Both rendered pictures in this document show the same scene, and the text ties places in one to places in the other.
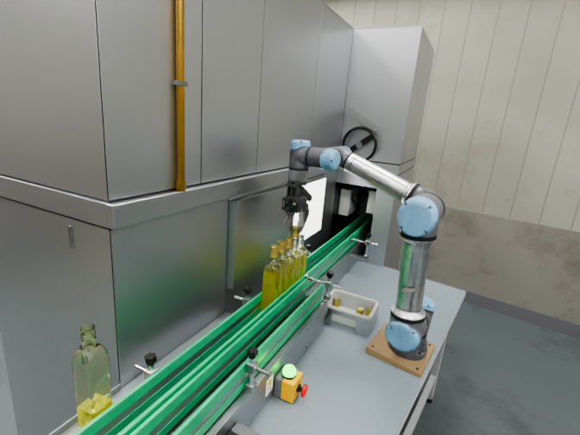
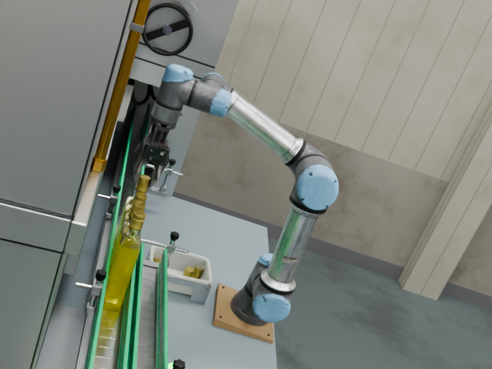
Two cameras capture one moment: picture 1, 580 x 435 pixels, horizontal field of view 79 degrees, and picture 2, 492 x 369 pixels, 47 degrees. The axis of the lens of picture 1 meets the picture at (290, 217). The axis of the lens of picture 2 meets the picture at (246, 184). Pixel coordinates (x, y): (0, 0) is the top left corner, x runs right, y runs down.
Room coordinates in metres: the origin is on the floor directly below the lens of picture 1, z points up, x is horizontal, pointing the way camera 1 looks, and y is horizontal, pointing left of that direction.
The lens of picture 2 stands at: (0.03, 0.76, 1.85)
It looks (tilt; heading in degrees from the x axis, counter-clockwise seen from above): 20 degrees down; 319
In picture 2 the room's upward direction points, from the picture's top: 21 degrees clockwise
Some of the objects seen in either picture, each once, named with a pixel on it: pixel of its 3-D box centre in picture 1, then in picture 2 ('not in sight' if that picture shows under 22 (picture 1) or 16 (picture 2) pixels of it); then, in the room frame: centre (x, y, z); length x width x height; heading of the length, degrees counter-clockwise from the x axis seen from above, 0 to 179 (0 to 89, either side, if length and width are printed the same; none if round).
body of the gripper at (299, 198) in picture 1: (295, 196); (157, 140); (1.35, -0.01, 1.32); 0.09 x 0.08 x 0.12; 155
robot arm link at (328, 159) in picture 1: (324, 158); (209, 97); (1.31, -0.11, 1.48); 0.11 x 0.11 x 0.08; 57
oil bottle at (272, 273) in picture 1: (271, 288); (122, 266); (1.22, 0.05, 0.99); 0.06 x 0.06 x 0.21; 64
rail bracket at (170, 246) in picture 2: (323, 284); (162, 247); (1.37, -0.16, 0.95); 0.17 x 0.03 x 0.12; 65
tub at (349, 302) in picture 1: (349, 310); (177, 273); (1.43, -0.30, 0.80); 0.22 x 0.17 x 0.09; 65
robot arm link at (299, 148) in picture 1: (300, 154); (176, 86); (1.35, -0.02, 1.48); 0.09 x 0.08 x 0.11; 57
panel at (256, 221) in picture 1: (287, 219); (102, 153); (1.61, 0.01, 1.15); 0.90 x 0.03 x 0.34; 155
